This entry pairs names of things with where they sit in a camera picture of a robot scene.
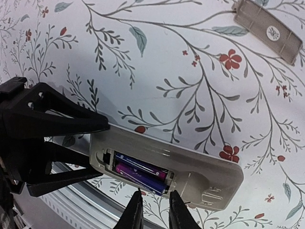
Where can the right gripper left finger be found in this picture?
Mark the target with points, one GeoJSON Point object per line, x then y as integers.
{"type": "Point", "coordinates": [132, 217]}

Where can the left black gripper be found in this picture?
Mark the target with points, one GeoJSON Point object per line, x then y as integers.
{"type": "Point", "coordinates": [39, 112]}

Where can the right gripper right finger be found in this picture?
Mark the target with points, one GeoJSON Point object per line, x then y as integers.
{"type": "Point", "coordinates": [179, 215]}

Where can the purple AAA battery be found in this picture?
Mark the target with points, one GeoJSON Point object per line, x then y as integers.
{"type": "Point", "coordinates": [144, 180]}

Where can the white remote control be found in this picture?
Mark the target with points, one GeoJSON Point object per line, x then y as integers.
{"type": "Point", "coordinates": [201, 180]}

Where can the remote battery cover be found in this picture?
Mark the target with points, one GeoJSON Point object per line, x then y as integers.
{"type": "Point", "coordinates": [268, 28]}

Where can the floral patterned table mat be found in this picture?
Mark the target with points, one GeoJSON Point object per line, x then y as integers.
{"type": "Point", "coordinates": [182, 71]}

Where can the front aluminium rail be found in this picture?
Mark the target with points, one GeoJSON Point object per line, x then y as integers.
{"type": "Point", "coordinates": [94, 204]}

